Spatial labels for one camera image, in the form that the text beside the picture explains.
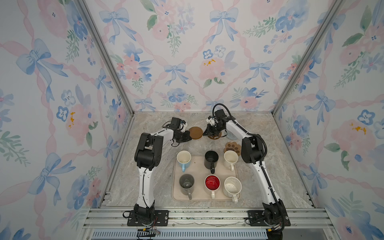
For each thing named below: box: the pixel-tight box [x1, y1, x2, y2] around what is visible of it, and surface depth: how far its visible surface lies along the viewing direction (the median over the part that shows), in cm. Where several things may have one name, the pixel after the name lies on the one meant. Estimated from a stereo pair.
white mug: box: [222, 176, 242, 204], surface depth 80 cm
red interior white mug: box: [204, 174, 221, 200], surface depth 80 cm
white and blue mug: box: [176, 150, 192, 173], surface depth 87 cm
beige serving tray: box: [172, 155, 239, 201], surface depth 84 cm
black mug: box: [204, 150, 219, 174], surface depth 88 cm
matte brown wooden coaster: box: [188, 126, 203, 140], surface depth 110 cm
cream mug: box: [223, 150, 239, 172], surface depth 87 cm
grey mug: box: [179, 173, 195, 201], surface depth 78 cm
